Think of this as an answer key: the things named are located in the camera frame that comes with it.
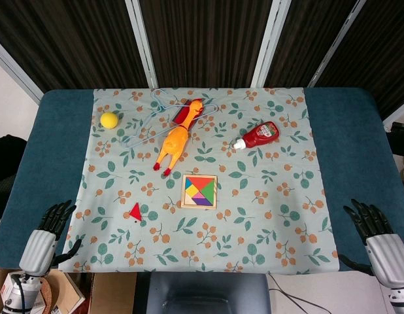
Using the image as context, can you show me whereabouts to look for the black cable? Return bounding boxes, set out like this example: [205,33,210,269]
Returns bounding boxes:
[269,273,332,314]

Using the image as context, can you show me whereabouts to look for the yellow rubber chicken toy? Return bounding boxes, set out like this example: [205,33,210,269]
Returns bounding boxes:
[152,98,204,177]

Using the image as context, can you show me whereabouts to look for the black office chair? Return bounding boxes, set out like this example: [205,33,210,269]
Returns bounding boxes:
[382,121,404,156]

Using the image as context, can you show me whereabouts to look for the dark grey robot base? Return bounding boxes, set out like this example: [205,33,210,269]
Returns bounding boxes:
[145,271,272,314]

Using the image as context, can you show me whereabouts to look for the blue table cover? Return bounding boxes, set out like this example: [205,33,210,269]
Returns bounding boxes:
[0,87,404,273]

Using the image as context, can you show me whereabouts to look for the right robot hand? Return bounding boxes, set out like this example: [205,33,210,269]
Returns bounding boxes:
[339,198,404,288]

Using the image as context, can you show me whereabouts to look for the white partition frame post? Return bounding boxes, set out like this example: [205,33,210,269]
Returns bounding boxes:
[0,35,44,105]
[250,0,292,88]
[307,0,358,88]
[124,0,159,88]

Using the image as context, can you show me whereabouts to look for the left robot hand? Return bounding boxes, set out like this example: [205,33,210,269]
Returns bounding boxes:
[18,200,83,277]

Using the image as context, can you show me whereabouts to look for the yellow ball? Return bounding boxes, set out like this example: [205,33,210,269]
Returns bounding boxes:
[101,112,119,128]

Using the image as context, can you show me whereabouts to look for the cardboard box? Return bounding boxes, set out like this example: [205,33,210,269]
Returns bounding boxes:
[0,264,87,314]

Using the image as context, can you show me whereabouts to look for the red ketchup bottle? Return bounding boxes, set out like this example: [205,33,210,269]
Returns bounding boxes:
[233,121,281,151]

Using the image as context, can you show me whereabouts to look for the light blue wire hanger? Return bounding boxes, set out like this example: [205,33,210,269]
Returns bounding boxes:
[122,88,219,149]

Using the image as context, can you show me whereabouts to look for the wooden tangram puzzle tray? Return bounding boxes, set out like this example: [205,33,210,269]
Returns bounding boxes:
[180,174,219,210]

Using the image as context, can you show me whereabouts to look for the floral tablecloth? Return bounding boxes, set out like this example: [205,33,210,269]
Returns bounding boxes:
[58,86,341,273]

